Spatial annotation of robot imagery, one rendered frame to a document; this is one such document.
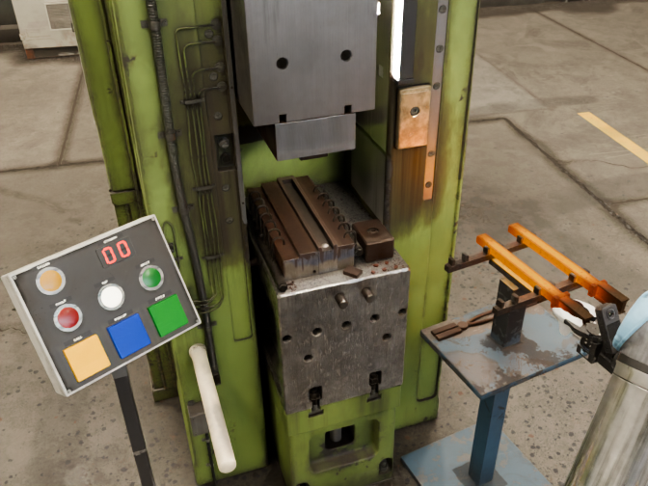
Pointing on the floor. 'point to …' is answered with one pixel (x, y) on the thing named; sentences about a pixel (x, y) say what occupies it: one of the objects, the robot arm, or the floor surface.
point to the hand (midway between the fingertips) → (567, 304)
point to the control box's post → (133, 424)
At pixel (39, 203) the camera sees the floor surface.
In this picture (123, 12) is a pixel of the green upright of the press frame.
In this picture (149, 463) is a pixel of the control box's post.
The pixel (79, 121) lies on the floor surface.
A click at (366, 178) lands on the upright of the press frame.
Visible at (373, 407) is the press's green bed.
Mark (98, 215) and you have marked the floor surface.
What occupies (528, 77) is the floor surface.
